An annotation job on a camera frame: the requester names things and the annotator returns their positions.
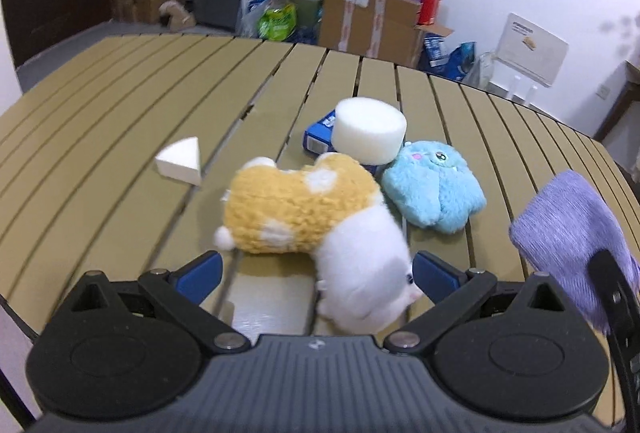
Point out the brown paper lump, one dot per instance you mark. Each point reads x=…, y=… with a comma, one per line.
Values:
x=177, y=15

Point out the white carton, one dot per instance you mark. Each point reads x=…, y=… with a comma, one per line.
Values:
x=532, y=50

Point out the blue packages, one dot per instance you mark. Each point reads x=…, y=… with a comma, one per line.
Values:
x=450, y=58

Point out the large cardboard box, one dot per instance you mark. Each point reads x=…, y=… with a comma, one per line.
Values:
x=365, y=23

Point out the blue box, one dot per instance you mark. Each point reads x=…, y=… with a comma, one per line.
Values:
x=320, y=133

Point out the purple knit hat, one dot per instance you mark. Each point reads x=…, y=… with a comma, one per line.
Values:
x=565, y=223

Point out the white foam wedge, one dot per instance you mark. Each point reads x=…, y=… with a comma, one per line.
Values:
x=182, y=160

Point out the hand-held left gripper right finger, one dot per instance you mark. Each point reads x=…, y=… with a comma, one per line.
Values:
x=435, y=280

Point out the wooden side cabinet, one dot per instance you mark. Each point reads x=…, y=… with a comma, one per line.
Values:
x=622, y=108

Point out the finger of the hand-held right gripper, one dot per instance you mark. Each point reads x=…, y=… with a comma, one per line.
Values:
x=620, y=308

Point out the white foam cylinder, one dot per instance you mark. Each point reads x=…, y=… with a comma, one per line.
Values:
x=367, y=128

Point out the blue plush toy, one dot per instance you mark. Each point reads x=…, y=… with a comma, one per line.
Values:
x=430, y=193

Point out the orange and white plush toy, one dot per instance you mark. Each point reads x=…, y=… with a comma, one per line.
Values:
x=300, y=208

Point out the tan folding table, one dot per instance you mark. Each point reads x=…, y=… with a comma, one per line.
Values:
x=125, y=103

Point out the green bag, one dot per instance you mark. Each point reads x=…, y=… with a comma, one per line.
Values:
x=277, y=20

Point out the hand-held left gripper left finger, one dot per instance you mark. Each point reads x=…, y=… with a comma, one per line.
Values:
x=202, y=275

